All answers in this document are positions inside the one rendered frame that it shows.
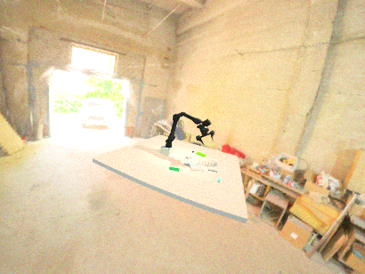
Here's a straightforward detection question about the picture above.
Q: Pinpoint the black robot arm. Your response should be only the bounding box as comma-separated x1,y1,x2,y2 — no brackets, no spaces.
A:
165,112,212,149

